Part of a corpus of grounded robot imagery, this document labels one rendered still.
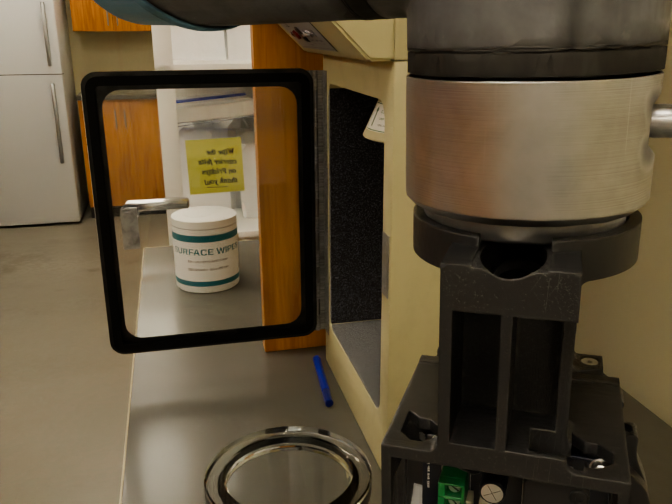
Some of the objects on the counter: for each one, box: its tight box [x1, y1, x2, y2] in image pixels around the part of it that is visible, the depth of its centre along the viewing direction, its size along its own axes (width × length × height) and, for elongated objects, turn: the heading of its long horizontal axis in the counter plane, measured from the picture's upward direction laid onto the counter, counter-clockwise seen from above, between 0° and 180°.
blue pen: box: [313, 355, 333, 407], centre depth 102 cm, size 1×14×1 cm, turn 10°
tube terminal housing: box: [323, 18, 440, 469], centre depth 86 cm, size 25×32×77 cm
